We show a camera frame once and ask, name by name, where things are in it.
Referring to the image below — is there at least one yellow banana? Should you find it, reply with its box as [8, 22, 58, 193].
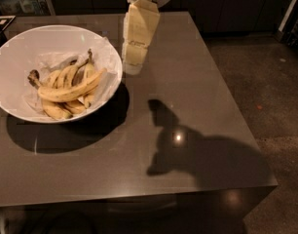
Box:
[37, 68, 107, 102]

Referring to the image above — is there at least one banana bunch in bowl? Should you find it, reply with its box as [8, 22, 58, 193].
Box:
[28, 50, 97, 120]

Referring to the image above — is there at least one white paper bowl liner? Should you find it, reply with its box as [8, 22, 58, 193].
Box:
[23, 38, 122, 121]

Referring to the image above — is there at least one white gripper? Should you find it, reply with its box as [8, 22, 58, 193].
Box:
[122, 0, 170, 75]

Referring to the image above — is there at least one white bowl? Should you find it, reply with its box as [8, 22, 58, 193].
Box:
[0, 24, 124, 125]

